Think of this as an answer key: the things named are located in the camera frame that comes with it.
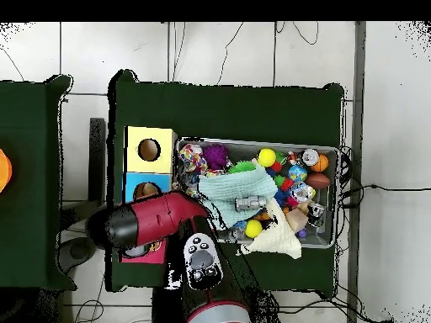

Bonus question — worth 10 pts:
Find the orange brown rubber toy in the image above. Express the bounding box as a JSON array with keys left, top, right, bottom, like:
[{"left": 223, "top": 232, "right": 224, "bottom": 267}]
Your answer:
[{"left": 147, "top": 239, "right": 166, "bottom": 254}]

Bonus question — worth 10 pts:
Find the dark grey floor base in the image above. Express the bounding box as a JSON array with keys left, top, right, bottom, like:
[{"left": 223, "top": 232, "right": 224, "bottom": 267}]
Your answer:
[{"left": 58, "top": 236, "right": 99, "bottom": 273}]

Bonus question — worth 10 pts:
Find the silver toy camera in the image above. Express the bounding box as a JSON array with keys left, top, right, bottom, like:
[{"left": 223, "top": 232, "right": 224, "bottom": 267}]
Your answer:
[{"left": 234, "top": 194, "right": 269, "bottom": 213}]

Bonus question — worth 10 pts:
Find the brown toy football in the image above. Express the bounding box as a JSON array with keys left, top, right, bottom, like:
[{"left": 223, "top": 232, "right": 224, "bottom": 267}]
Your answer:
[{"left": 305, "top": 172, "right": 332, "bottom": 190}]

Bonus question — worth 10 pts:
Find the black cable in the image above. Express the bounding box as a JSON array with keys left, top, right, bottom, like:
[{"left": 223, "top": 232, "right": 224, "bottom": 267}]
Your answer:
[{"left": 339, "top": 183, "right": 431, "bottom": 203}]

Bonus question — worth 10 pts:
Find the shallow clear mesh bin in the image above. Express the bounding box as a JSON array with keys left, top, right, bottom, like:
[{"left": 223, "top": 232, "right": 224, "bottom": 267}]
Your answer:
[{"left": 170, "top": 136, "right": 341, "bottom": 250}]

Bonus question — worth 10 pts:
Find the orange round object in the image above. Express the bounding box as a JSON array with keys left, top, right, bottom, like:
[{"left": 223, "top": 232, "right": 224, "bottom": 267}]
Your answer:
[{"left": 0, "top": 147, "right": 13, "bottom": 194}]

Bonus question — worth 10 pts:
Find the blue globe ball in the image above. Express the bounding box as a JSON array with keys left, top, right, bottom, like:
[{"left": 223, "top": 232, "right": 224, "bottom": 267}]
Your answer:
[{"left": 288, "top": 164, "right": 309, "bottom": 183}]

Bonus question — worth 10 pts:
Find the silver drink can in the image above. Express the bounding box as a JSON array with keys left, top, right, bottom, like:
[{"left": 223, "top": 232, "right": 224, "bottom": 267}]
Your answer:
[{"left": 300, "top": 148, "right": 320, "bottom": 167}]

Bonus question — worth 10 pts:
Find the orange toy basketball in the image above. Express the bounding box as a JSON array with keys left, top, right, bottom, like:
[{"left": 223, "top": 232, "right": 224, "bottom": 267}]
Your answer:
[{"left": 311, "top": 153, "right": 330, "bottom": 173}]

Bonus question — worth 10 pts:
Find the dark green tablecloth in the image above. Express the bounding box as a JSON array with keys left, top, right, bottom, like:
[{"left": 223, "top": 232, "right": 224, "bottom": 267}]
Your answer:
[
  {"left": 0, "top": 74, "right": 77, "bottom": 291},
  {"left": 105, "top": 69, "right": 346, "bottom": 293}
]

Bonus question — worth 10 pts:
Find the wooden box with three holes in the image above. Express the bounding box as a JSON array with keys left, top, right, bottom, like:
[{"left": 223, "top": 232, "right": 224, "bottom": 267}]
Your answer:
[{"left": 119, "top": 125, "right": 178, "bottom": 265}]

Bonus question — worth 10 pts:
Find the green spiky ball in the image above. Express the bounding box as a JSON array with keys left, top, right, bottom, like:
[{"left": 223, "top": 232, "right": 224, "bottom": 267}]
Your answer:
[{"left": 228, "top": 160, "right": 257, "bottom": 175}]

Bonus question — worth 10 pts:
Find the purple spiky ball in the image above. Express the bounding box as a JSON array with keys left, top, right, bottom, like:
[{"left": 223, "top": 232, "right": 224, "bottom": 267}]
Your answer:
[{"left": 202, "top": 143, "right": 231, "bottom": 171}]

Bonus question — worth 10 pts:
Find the mint waffle cloth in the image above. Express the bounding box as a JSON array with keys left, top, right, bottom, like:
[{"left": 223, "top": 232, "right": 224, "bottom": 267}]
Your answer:
[{"left": 198, "top": 164, "right": 279, "bottom": 230}]

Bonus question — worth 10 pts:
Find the cream waffle cloth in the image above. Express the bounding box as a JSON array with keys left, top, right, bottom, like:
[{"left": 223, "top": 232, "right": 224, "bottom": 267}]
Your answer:
[{"left": 236, "top": 198, "right": 303, "bottom": 260}]

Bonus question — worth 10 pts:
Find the yellow ball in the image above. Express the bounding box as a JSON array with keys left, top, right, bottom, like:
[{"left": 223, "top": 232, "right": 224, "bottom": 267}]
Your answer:
[
  {"left": 244, "top": 219, "right": 264, "bottom": 239},
  {"left": 257, "top": 148, "right": 277, "bottom": 168}
]

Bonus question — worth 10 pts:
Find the colourful confetti print packet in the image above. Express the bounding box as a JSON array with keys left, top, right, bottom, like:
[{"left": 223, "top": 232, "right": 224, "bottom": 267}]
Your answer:
[{"left": 173, "top": 142, "right": 210, "bottom": 199}]

